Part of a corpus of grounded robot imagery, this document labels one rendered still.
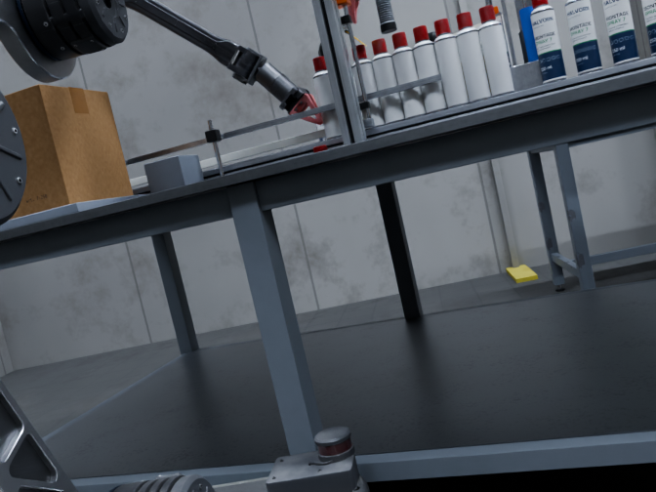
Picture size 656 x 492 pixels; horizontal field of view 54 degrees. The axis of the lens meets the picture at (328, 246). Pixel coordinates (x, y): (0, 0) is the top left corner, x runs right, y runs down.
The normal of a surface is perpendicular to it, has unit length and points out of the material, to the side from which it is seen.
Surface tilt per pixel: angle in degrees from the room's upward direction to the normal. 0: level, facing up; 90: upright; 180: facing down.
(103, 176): 90
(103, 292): 90
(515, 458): 90
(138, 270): 90
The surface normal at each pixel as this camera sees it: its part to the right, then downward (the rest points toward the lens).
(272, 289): -0.30, 0.15
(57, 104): 0.93, -0.18
